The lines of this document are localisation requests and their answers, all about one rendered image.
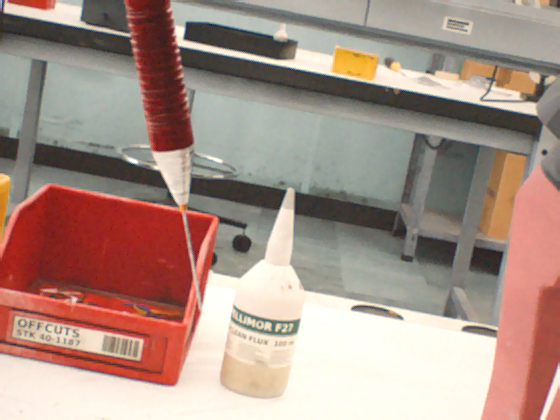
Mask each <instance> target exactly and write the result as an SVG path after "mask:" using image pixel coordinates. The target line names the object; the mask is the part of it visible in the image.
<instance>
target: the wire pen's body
mask: <svg viewBox="0 0 560 420"><path fill-rule="evenodd" d="M124 2H125V6H126V8H127V15H126V18H127V21H129V23H128V29H130V32H129V35H130V38H132V40H131V45H132V46H133V49H132V50H133V53H134V54H135V55H134V61H135V62H136V64H135V67H136V70H138V72H137V78H139V81H138V83H139V86H140V87H141V88H140V94H141V95H142V97H141V100H142V103H144V104H143V109H144V110H145V112H144V115H145V118H146V126H147V132H148V137H149V143H150V148H151V151H153V152H157V153H168V152H174V151H179V150H183V149H186V148H188V147H190V146H192V145H193V144H194V143H195V142H194V136H193V130H192V124H191V118H190V113H189V112H188V111H189V106H188V104H187V102H188V101H187V98H186V97H185V96H186V90H185V89H184V88H185V84H184V81H183V79H184V78H183V73H181V71H182V66H181V65H180V63H181V60H180V58H181V57H180V56H179V55H180V49H179V48H178V46H179V43H178V41H177V38H178V37H177V33H175V31H176V25H175V24H174V22H175V19H174V16H172V14H173V8H172V7H171V0H124Z"/></svg>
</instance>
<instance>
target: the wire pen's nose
mask: <svg viewBox="0 0 560 420"><path fill-rule="evenodd" d="M152 154H153V156H154V158H155V160H156V162H157V164H158V166H159V168H160V169H161V171H162V173H163V175H164V177H165V179H166V181H167V183H168V185H169V187H170V189H171V193H172V195H173V197H174V199H175V201H176V203H177V204H185V203H187V202H188V197H189V188H190V180H191V171H192V164H193V155H194V144H193V145H192V146H190V147H188V148H186V149H183V150H179V151H174V152H168V153H157V152H153V151H152Z"/></svg>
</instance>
